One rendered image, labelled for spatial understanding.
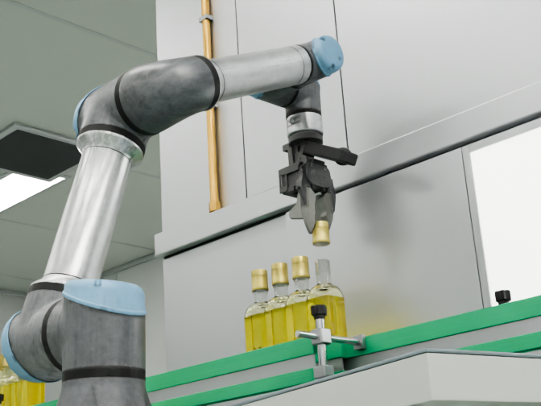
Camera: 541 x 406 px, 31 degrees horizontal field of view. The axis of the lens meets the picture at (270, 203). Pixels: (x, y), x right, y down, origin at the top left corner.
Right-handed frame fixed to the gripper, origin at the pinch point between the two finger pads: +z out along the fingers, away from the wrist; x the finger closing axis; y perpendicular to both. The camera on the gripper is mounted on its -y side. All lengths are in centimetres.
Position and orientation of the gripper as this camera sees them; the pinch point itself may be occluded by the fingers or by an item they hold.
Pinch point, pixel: (320, 227)
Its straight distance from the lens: 191.5
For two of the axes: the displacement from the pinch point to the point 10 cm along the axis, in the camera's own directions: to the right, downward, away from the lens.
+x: -7.2, -1.9, -6.7
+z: 0.6, 9.4, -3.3
